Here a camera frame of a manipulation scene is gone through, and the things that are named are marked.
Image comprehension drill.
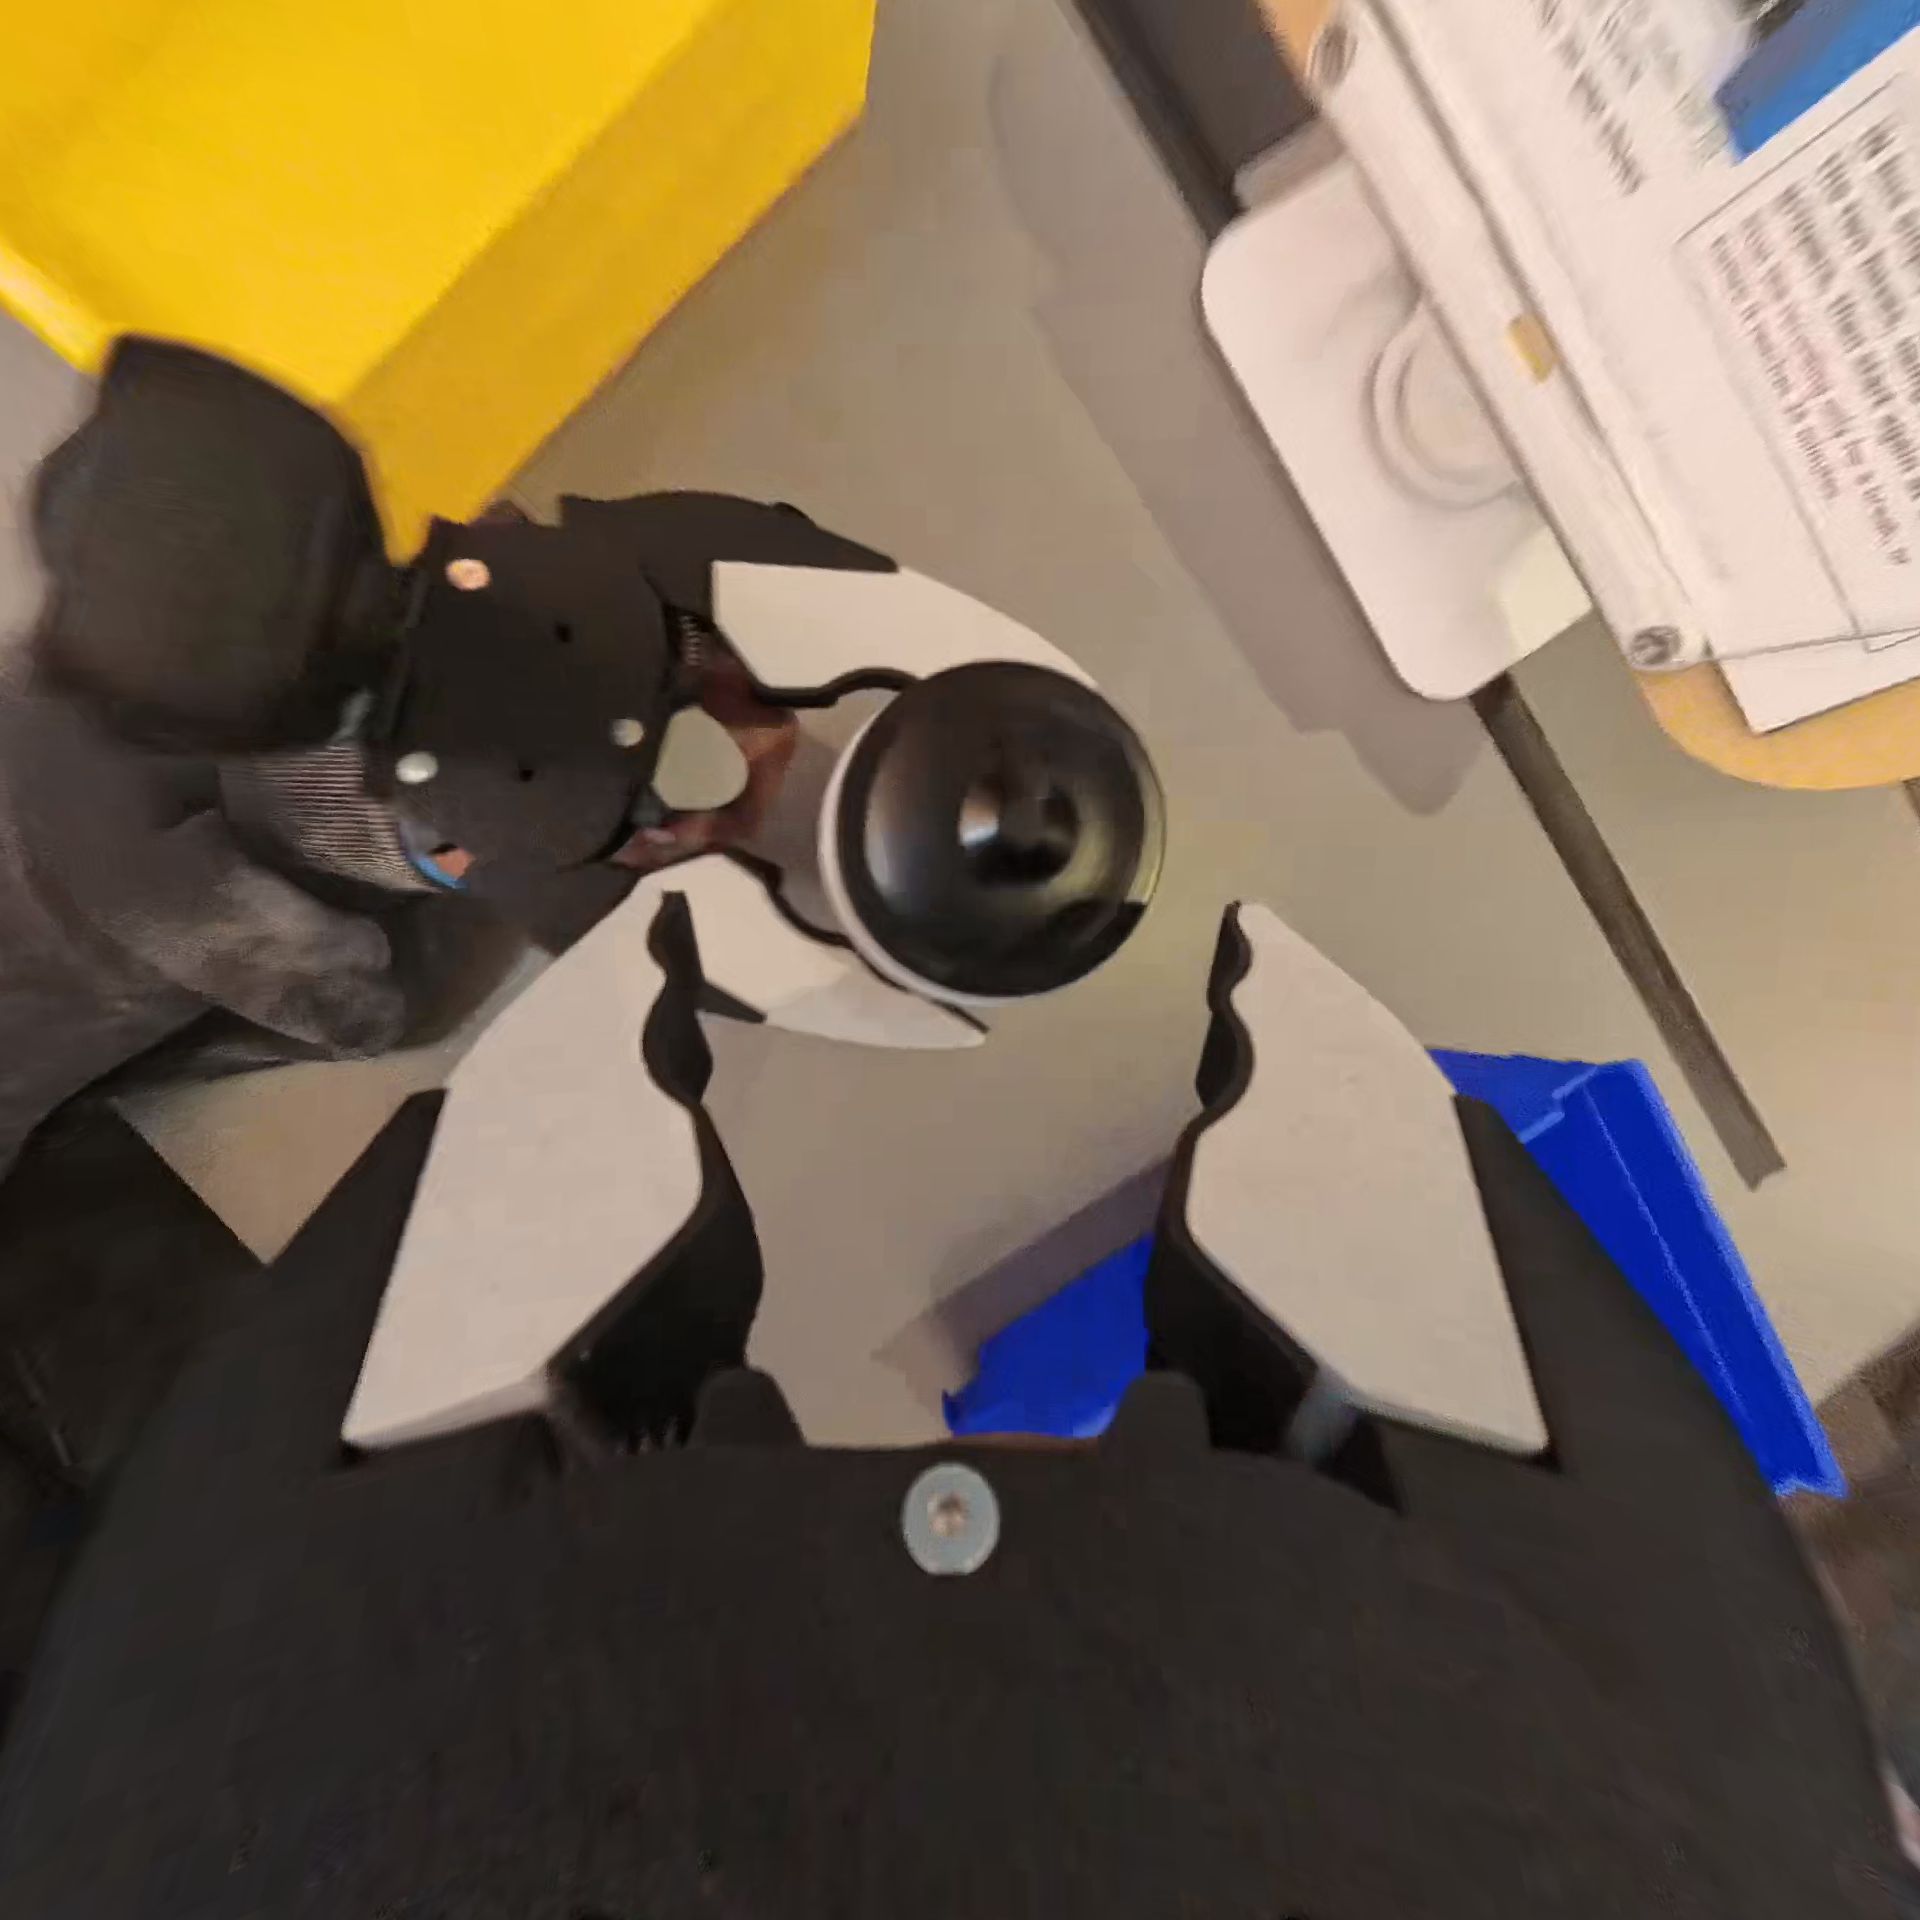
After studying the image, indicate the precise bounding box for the yellow plastic bin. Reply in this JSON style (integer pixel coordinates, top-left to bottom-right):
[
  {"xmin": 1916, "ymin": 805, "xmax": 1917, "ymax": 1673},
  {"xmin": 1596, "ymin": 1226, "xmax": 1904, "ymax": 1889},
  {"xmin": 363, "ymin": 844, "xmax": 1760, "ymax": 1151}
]
[{"xmin": 0, "ymin": 0, "xmax": 880, "ymax": 558}]

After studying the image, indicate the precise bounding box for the black bottle lid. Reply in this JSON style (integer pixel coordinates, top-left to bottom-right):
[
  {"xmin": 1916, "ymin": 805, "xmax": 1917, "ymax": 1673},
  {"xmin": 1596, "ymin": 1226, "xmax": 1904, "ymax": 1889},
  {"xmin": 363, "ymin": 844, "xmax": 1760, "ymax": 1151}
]
[{"xmin": 836, "ymin": 664, "xmax": 1170, "ymax": 1001}]

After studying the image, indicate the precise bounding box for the blue plastic bin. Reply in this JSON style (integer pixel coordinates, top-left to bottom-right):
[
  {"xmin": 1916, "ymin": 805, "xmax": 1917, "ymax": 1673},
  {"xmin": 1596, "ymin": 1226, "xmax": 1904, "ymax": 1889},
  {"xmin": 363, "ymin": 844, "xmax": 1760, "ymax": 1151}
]
[{"xmin": 944, "ymin": 1050, "xmax": 1847, "ymax": 1502}]

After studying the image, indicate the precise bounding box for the white plastic bottle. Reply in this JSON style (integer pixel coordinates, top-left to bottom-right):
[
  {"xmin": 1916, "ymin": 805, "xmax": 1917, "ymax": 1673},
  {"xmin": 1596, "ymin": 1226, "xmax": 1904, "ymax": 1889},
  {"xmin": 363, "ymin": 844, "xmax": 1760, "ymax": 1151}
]
[{"xmin": 780, "ymin": 704, "xmax": 1159, "ymax": 1011}]

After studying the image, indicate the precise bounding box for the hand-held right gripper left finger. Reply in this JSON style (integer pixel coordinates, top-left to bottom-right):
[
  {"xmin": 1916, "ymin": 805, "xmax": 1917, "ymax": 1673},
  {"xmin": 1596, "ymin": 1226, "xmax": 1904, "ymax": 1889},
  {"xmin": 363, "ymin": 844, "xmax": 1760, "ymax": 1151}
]
[{"xmin": 342, "ymin": 892, "xmax": 769, "ymax": 1455}]

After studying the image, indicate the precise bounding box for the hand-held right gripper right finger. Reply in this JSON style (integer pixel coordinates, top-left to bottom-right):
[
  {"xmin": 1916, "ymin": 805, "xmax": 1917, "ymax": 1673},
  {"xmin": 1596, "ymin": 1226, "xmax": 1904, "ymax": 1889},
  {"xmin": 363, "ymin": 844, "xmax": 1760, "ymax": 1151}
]
[{"xmin": 1144, "ymin": 900, "xmax": 1551, "ymax": 1471}]

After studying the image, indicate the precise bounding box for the printed instruction sheet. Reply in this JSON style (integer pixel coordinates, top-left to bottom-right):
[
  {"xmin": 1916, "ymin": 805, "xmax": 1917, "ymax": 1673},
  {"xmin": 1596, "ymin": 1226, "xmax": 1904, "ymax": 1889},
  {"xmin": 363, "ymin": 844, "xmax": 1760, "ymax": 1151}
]
[{"xmin": 1350, "ymin": 0, "xmax": 1920, "ymax": 738}]

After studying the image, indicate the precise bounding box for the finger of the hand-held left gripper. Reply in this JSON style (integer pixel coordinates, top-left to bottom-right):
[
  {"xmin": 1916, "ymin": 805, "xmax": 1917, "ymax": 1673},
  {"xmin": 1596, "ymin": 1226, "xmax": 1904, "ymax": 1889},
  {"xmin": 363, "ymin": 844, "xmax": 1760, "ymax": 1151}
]
[
  {"xmin": 659, "ymin": 852, "xmax": 991, "ymax": 1052},
  {"xmin": 708, "ymin": 563, "xmax": 1100, "ymax": 709}
]

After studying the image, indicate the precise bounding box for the person's left hand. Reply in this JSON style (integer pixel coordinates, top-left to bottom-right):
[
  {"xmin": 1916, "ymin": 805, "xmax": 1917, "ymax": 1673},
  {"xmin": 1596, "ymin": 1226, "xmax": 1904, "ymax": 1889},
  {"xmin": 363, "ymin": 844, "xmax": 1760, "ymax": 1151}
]
[{"xmin": 614, "ymin": 664, "xmax": 808, "ymax": 877}]

